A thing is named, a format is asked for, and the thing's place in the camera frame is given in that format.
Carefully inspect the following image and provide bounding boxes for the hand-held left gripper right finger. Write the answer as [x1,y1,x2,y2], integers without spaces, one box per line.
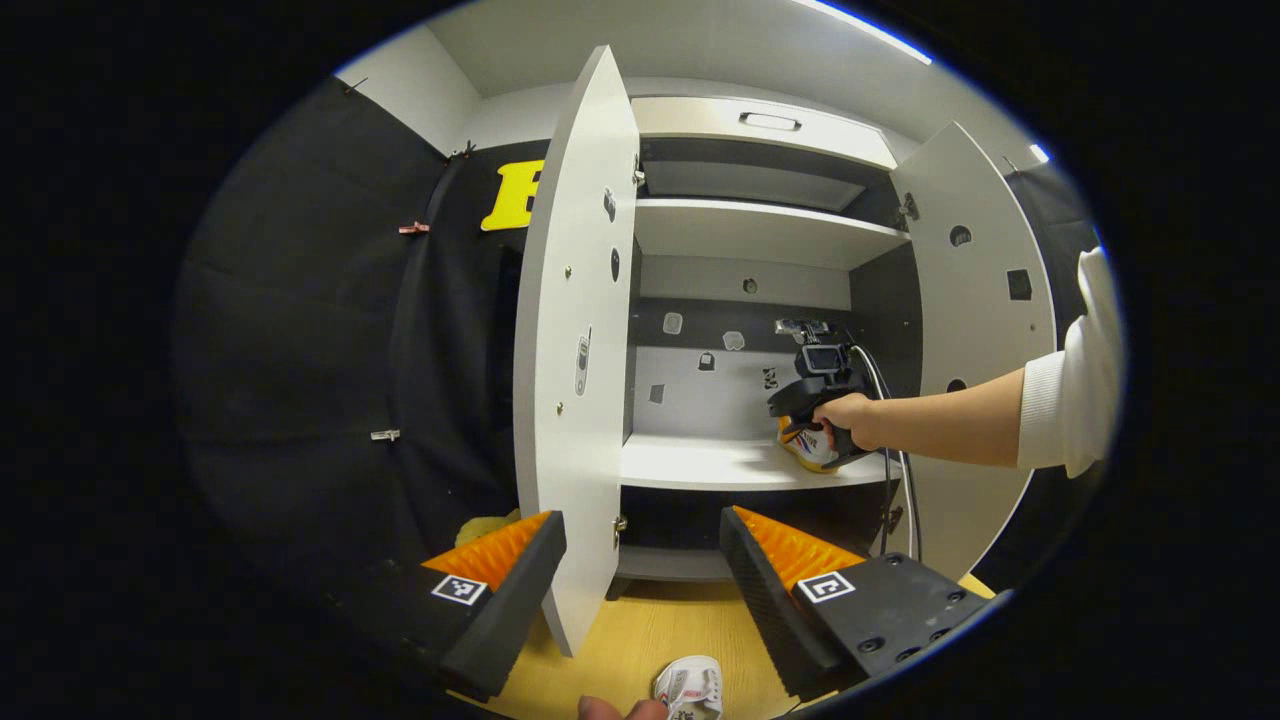
[718,504,1003,703]

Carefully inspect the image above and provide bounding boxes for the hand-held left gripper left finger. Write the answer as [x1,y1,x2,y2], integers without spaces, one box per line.
[300,509,567,703]

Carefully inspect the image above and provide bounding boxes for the white canvas shoe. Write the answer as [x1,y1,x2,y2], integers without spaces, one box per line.
[654,655,724,720]
[778,416,849,475]

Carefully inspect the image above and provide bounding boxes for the white shoe cabinet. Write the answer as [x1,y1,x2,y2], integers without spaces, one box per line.
[610,95,926,606]

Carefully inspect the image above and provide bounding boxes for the white shoe cabinet door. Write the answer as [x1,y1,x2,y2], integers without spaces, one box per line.
[888,122,1059,583]
[512,45,641,658]

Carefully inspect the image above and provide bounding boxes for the white cabinet drawer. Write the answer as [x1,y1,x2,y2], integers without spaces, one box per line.
[630,95,899,171]

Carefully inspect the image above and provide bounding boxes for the yellow pineapple plush toy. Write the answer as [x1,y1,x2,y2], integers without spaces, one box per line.
[455,510,523,547]

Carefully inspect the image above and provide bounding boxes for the black backdrop cloth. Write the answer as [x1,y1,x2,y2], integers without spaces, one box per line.
[170,75,546,651]

